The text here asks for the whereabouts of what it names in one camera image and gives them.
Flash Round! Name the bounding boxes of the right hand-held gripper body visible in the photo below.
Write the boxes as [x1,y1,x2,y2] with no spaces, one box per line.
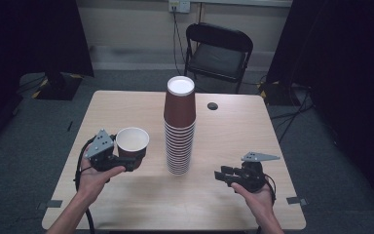
[237,151,281,193]

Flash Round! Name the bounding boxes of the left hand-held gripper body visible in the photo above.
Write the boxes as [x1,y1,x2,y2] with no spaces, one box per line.
[84,129,137,173]

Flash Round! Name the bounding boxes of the single brown white-lined paper cup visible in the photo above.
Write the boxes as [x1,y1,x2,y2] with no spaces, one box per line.
[115,127,151,171]

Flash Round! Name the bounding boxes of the stack of brown paper cups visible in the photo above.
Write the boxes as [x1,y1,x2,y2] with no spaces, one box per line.
[163,75,197,176]

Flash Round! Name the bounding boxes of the person's right hand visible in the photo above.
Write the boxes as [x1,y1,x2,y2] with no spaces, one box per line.
[230,182,276,219]

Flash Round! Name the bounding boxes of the person's left hand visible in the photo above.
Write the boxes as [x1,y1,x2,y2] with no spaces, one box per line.
[77,154,127,205]

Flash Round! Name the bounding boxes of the grey tape strip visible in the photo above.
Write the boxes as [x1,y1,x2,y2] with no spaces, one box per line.
[36,199,63,211]
[285,196,309,207]

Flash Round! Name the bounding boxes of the black stand base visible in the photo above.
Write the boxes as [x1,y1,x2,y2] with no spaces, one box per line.
[31,71,84,101]

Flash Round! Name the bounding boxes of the black folding chair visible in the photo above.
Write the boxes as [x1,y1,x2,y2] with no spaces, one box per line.
[183,21,254,95]

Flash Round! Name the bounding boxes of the dark curtain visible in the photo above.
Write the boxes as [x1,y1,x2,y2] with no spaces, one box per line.
[266,0,374,215]
[0,0,94,154]

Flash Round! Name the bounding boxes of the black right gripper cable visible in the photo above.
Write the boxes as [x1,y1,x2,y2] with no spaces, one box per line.
[263,173,278,207]

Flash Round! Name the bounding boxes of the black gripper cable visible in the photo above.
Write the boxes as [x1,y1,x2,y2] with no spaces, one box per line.
[73,136,96,234]
[263,173,278,207]

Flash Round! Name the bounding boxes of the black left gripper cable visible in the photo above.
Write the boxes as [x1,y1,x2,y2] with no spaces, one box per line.
[73,136,96,234]

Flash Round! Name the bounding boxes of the black floor cables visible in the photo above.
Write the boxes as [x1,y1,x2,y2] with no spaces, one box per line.
[258,73,318,144]

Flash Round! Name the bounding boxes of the black cable from wall socket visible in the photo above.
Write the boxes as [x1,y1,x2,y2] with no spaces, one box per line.
[171,5,187,76]

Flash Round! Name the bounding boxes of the white wall socket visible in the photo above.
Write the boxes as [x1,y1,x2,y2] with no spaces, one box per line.
[168,0,191,15]

